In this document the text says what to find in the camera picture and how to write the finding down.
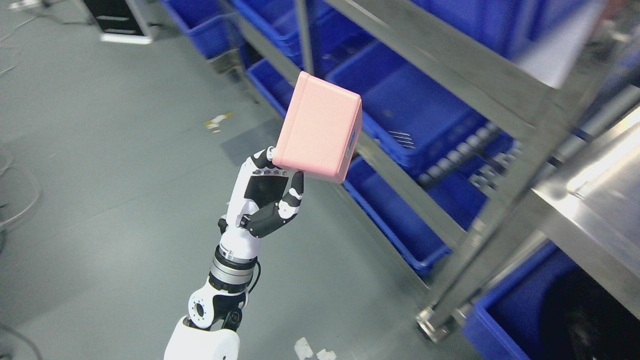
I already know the black helmet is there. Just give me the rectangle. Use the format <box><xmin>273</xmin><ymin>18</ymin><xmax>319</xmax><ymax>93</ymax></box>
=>
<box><xmin>538</xmin><ymin>268</ymin><xmax>640</xmax><ymax>360</ymax></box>

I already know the stainless steel table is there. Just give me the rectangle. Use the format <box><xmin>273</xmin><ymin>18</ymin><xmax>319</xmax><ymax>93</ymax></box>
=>
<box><xmin>533</xmin><ymin>108</ymin><xmax>640</xmax><ymax>317</ymax></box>

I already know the blue shelf bin left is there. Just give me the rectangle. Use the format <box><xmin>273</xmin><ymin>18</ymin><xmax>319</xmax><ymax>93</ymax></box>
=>
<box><xmin>326</xmin><ymin>41</ymin><xmax>487</xmax><ymax>178</ymax></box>

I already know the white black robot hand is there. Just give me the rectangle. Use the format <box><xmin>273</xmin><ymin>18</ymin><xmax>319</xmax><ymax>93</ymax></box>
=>
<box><xmin>219</xmin><ymin>146</ymin><xmax>305</xmax><ymax>263</ymax></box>

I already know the blue bin under table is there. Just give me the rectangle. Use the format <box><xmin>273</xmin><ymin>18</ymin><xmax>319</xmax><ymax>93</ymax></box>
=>
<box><xmin>462</xmin><ymin>243</ymin><xmax>589</xmax><ymax>360</ymax></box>

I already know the pink plastic storage box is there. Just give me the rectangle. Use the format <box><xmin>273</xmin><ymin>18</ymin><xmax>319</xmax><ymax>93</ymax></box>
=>
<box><xmin>272</xmin><ymin>71</ymin><xmax>363</xmax><ymax>184</ymax></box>

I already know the blue lower shelf bin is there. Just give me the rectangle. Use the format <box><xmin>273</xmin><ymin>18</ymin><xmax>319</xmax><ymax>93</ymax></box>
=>
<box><xmin>343</xmin><ymin>158</ymin><xmax>487</xmax><ymax>277</ymax></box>

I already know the blue shelf bin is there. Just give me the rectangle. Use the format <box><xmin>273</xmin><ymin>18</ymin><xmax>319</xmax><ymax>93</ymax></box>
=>
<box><xmin>326</xmin><ymin>41</ymin><xmax>487</xmax><ymax>178</ymax></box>
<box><xmin>343</xmin><ymin>158</ymin><xmax>487</xmax><ymax>277</ymax></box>

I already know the stainless steel shelf rack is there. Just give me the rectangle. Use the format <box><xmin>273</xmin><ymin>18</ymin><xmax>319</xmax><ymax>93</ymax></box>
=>
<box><xmin>220</xmin><ymin>0</ymin><xmax>640</xmax><ymax>343</ymax></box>

